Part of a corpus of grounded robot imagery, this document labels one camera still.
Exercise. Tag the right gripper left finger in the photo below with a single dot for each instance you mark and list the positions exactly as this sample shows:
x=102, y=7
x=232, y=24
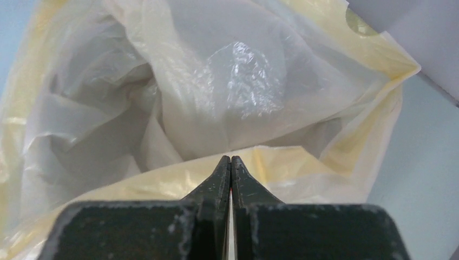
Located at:
x=194, y=227

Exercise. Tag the translucent cream trash bag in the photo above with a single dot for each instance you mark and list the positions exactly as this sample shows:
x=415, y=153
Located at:
x=121, y=100

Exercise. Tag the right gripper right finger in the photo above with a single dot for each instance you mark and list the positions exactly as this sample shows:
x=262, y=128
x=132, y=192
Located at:
x=267, y=228

